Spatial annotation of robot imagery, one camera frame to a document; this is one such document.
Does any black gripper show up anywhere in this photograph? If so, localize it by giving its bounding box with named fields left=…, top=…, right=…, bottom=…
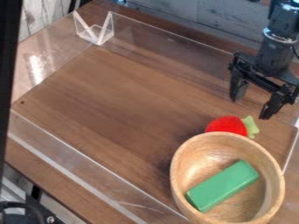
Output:
left=228, top=38, right=299, bottom=120

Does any green rectangular block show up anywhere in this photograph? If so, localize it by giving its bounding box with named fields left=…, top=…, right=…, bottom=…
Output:
left=184, top=160, right=259, bottom=213

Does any black cable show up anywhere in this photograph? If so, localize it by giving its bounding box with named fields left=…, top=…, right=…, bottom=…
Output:
left=0, top=200, right=36, bottom=224

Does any red plush tomato toy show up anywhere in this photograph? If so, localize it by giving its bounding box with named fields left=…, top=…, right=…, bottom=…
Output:
left=204, top=115, right=260, bottom=138

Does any wooden bowl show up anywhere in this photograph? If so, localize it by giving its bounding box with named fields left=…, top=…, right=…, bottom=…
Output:
left=169, top=132, right=285, bottom=224

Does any clear acrylic wall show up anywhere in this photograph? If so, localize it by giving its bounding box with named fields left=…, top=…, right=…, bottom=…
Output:
left=109, top=11, right=299, bottom=125
left=6, top=112, right=191, bottom=224

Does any clear acrylic front wall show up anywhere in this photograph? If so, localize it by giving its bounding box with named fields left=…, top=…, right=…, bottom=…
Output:
left=6, top=112, right=191, bottom=224

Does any black vertical pole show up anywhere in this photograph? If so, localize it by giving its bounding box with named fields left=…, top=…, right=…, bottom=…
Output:
left=0, top=0, right=24, bottom=190

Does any clear acrylic corner bracket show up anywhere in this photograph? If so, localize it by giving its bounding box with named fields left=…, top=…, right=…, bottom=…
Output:
left=72, top=11, right=114, bottom=46

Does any clear acrylic back wall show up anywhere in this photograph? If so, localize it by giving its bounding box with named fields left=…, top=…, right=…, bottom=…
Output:
left=109, top=11, right=299, bottom=125

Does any black clamp with screw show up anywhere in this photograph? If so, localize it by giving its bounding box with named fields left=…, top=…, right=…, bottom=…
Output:
left=24, top=195, right=65, bottom=224

